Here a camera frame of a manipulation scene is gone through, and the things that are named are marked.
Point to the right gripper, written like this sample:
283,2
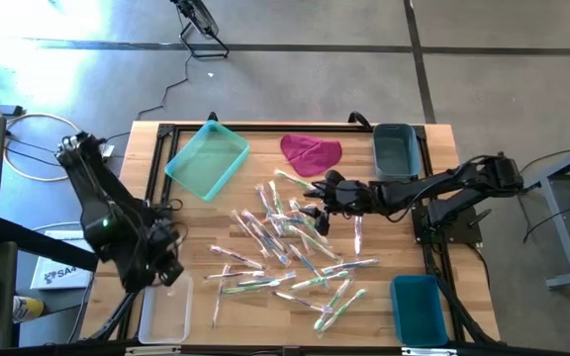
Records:
347,197

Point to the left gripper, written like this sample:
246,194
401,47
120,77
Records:
161,242

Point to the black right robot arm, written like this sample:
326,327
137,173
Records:
463,180

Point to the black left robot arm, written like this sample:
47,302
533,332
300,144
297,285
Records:
97,207

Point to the clear plastic tray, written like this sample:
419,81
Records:
163,316

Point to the magenta microfibre cloth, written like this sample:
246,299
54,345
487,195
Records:
310,153

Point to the grey-blue plastic bin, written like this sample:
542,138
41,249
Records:
396,158

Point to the white printed booklet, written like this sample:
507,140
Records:
62,277

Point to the black desk beam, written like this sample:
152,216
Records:
42,244

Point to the light teal translucent tray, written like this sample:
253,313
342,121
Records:
206,160

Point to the yellow can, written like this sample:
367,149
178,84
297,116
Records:
30,307

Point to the small white power adapter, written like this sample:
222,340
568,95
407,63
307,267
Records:
107,151

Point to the dark teal plastic bin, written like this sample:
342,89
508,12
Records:
416,311

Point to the black floor fan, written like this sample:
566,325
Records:
198,17

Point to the grey metal table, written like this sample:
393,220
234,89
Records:
562,237

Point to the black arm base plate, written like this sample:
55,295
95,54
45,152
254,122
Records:
463,235

